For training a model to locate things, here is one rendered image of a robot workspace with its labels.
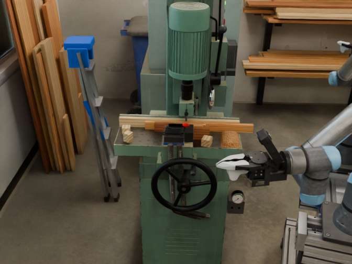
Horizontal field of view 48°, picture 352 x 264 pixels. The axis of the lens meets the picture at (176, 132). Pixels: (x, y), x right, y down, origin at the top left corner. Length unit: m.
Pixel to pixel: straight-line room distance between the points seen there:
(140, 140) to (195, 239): 0.64
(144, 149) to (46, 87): 1.31
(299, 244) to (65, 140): 2.09
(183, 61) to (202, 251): 1.06
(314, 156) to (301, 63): 2.74
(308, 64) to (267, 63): 0.38
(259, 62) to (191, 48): 2.13
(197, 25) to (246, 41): 2.52
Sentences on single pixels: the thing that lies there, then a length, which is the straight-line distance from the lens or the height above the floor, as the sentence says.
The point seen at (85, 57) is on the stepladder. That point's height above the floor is 1.08.
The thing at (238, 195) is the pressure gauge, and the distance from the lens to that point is 1.95.
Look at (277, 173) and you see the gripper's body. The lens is 1.22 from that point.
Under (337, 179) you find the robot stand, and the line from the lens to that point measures 2.11.
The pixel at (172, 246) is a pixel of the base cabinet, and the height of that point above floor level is 0.27.
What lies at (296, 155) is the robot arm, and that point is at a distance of 1.20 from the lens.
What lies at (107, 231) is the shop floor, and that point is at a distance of 2.75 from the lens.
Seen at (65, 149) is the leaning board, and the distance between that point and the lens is 3.25.
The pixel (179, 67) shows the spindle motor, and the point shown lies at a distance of 1.78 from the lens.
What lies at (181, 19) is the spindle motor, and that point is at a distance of 1.71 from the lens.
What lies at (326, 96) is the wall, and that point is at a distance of 4.64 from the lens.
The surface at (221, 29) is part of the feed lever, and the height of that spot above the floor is 1.43.
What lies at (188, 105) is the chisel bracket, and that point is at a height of 1.06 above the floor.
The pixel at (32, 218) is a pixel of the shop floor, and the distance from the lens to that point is 2.96.
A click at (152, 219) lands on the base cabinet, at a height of 0.45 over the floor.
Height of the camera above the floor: 1.88
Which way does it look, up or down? 30 degrees down
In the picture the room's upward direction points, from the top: 1 degrees clockwise
